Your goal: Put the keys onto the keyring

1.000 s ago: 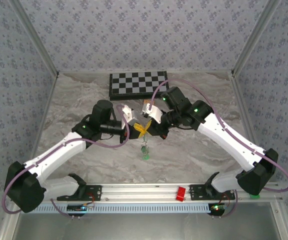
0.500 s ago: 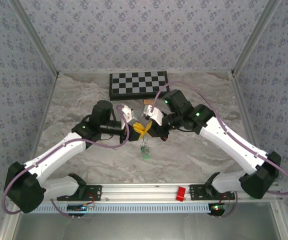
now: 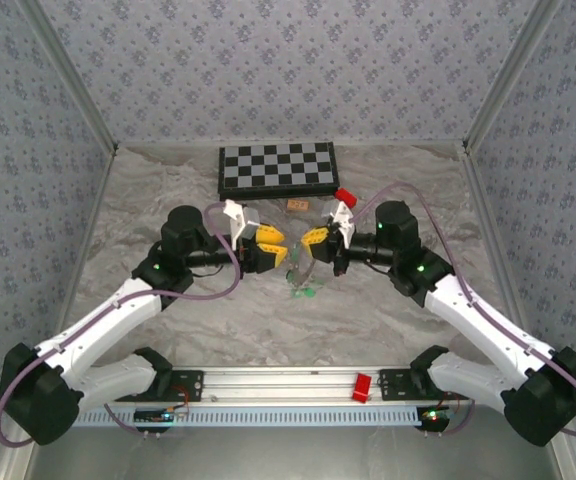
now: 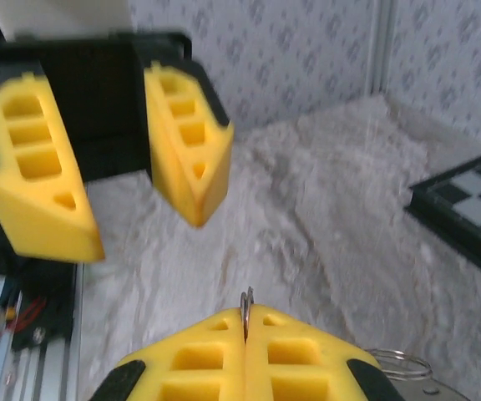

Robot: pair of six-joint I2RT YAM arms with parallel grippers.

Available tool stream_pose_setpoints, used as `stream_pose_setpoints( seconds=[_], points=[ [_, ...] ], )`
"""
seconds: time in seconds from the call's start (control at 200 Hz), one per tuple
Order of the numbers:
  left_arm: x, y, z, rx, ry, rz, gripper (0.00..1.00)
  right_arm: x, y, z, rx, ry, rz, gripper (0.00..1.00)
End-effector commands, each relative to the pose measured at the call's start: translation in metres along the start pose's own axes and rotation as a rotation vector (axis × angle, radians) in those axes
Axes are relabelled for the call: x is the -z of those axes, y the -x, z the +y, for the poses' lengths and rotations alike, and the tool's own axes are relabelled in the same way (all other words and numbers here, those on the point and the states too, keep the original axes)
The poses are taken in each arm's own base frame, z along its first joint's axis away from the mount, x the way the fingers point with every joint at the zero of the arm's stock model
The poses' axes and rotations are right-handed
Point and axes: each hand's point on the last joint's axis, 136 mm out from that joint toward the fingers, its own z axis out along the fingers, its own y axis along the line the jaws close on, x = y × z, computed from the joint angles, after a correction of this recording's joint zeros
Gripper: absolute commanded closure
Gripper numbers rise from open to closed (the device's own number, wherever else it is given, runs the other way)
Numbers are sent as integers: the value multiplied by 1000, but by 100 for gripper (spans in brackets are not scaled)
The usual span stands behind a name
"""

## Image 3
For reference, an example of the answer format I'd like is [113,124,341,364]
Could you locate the black grey checkerboard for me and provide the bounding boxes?
[217,141,340,197]

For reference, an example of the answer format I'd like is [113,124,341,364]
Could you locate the small circuit board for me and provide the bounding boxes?
[417,407,452,427]
[133,407,177,427]

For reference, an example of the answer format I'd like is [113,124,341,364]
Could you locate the aluminium side rail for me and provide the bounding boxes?
[0,144,120,480]
[460,142,576,480]

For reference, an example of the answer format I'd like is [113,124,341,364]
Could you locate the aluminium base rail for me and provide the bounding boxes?
[80,366,474,406]

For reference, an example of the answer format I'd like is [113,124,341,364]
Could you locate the red block on rail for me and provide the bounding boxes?
[351,372,373,404]

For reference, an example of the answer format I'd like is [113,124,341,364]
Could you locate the black right mount plate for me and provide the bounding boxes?
[378,368,442,403]

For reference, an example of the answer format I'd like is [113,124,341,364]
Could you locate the black mount plate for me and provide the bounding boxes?
[155,368,205,403]
[378,368,442,403]

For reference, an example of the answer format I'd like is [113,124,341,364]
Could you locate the black left mount plate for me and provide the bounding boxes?
[155,368,205,403]

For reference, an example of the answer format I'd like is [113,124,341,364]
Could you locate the light blue slotted cable duct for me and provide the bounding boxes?
[70,405,422,428]

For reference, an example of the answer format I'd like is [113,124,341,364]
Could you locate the aluminium frame post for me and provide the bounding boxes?
[15,0,120,154]
[461,0,565,154]

